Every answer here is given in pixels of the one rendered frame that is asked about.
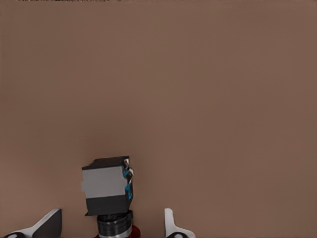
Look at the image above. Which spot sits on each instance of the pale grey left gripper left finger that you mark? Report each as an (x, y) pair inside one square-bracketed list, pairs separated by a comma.
[(47, 224)]

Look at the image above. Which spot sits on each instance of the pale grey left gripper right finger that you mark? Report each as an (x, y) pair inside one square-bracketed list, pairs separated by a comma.
[(171, 225)]

